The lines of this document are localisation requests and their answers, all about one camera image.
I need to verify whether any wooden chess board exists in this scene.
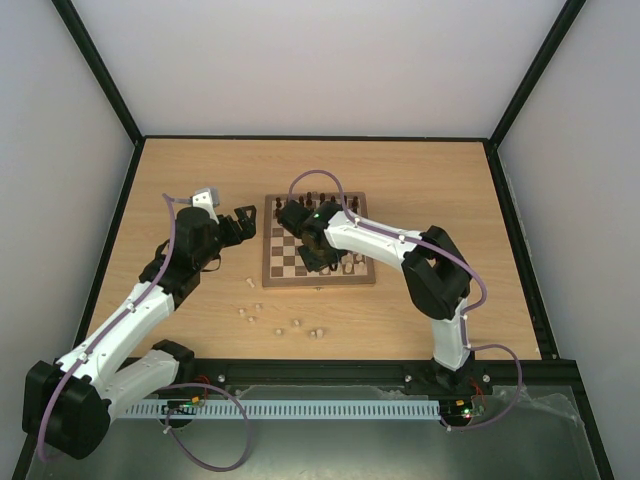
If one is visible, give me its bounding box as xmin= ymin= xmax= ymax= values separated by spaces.
xmin=262 ymin=193 xmax=376 ymax=289

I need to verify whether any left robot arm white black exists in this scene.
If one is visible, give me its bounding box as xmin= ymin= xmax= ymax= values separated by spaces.
xmin=22 ymin=205 xmax=256 ymax=462

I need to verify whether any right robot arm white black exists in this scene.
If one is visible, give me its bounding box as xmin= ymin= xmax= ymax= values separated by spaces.
xmin=276 ymin=201 xmax=472 ymax=392

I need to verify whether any left controller board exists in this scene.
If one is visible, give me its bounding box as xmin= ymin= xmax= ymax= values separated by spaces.
xmin=160 ymin=396 xmax=206 ymax=416

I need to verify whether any controller board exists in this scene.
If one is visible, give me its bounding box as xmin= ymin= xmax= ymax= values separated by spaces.
xmin=160 ymin=396 xmax=206 ymax=416
xmin=439 ymin=397 xmax=487 ymax=419

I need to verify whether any right controller board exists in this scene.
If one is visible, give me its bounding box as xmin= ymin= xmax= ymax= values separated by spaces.
xmin=439 ymin=397 xmax=487 ymax=419

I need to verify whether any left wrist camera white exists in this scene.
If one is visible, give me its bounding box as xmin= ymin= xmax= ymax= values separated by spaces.
xmin=191 ymin=187 xmax=220 ymax=209

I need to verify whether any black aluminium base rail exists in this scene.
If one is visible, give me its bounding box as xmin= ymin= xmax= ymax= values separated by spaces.
xmin=178 ymin=359 xmax=585 ymax=397

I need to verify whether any white slotted cable duct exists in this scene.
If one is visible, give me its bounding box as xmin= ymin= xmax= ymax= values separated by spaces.
xmin=107 ymin=398 xmax=441 ymax=421

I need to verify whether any black cage frame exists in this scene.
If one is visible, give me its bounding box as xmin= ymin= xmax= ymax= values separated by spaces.
xmin=9 ymin=0 xmax=616 ymax=480

